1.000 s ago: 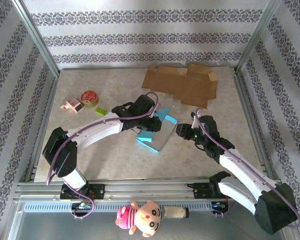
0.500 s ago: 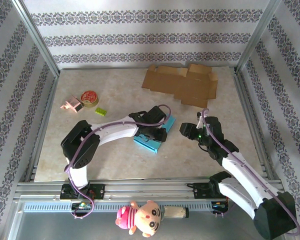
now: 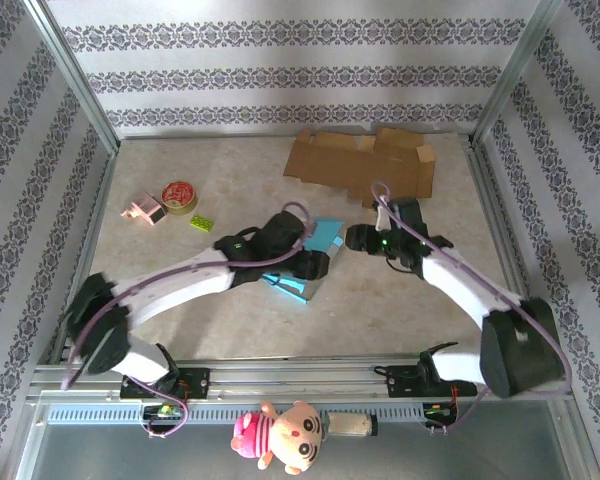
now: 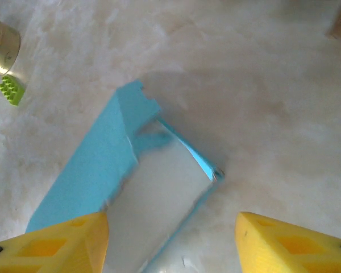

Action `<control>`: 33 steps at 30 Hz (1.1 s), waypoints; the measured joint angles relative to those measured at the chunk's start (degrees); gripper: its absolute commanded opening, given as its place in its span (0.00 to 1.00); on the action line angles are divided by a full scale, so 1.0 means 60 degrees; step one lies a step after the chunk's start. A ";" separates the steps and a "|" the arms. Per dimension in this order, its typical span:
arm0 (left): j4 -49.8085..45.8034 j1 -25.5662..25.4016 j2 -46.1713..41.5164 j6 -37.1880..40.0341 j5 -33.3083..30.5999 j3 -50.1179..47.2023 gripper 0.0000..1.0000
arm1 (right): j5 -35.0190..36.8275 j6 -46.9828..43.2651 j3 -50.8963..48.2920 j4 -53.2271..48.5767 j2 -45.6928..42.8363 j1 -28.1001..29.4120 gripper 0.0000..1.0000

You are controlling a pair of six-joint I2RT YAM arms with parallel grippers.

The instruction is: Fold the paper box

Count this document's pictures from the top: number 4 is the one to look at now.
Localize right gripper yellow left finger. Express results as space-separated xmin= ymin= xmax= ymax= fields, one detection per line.
xmin=0 ymin=212 xmax=110 ymax=273

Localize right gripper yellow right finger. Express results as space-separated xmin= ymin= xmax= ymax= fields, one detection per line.
xmin=234 ymin=212 xmax=341 ymax=273

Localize white and blue paper box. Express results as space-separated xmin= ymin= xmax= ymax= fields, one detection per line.
xmin=25 ymin=79 xmax=226 ymax=273

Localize green toy brick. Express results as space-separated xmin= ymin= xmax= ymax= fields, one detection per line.
xmin=0 ymin=75 xmax=26 ymax=107

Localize gold tin with red lid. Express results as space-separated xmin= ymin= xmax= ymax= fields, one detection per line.
xmin=0 ymin=16 xmax=21 ymax=77

